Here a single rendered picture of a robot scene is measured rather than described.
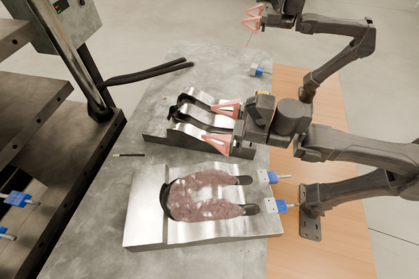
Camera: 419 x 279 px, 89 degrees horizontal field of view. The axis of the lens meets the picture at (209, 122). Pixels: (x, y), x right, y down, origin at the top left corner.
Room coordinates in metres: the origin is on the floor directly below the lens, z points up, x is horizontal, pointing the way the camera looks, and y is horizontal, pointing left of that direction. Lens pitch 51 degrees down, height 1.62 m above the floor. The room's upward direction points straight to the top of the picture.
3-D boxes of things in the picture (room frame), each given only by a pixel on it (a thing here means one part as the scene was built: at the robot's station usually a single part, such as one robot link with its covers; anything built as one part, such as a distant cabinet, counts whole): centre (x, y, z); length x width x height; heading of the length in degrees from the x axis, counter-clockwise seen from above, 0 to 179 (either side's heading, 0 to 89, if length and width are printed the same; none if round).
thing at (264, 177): (0.35, -0.25, 0.85); 0.13 x 0.05 x 0.05; 96
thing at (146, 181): (0.27, 0.02, 0.85); 0.50 x 0.26 x 0.11; 96
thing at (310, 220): (0.25, -0.37, 0.84); 0.20 x 0.07 x 0.08; 165
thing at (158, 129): (0.63, 0.03, 0.87); 0.50 x 0.26 x 0.14; 78
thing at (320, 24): (0.83, -0.51, 1.17); 0.30 x 0.09 x 0.12; 75
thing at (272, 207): (0.25, -0.26, 0.85); 0.13 x 0.05 x 0.05; 96
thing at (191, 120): (0.62, 0.02, 0.92); 0.35 x 0.16 x 0.09; 78
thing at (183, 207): (0.27, 0.02, 0.90); 0.26 x 0.18 x 0.08; 96
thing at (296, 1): (0.87, -0.35, 1.24); 0.12 x 0.09 x 0.12; 75
